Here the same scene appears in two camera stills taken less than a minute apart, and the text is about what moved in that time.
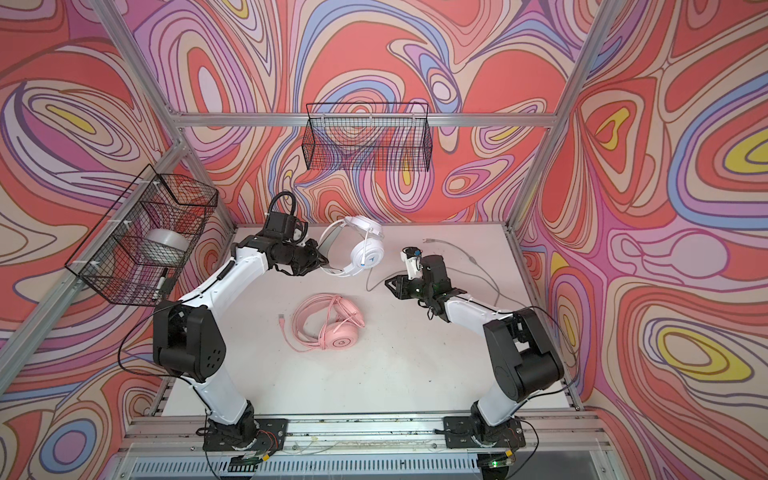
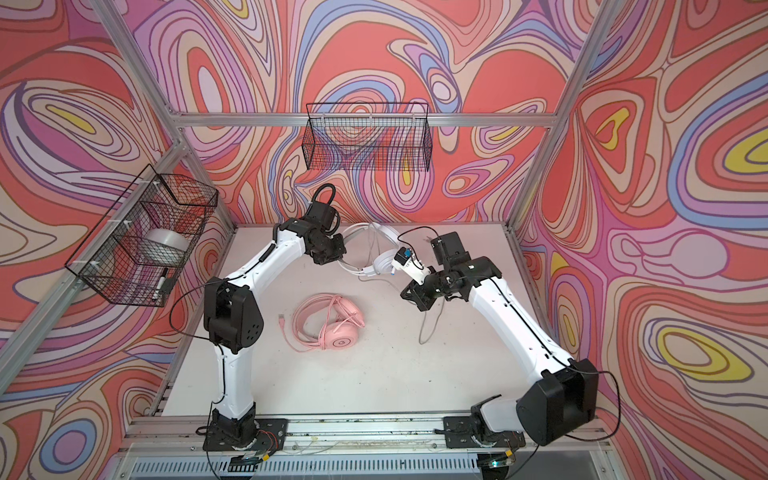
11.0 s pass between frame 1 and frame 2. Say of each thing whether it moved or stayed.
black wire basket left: stayed
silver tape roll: stayed
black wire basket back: stayed
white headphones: moved
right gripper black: moved
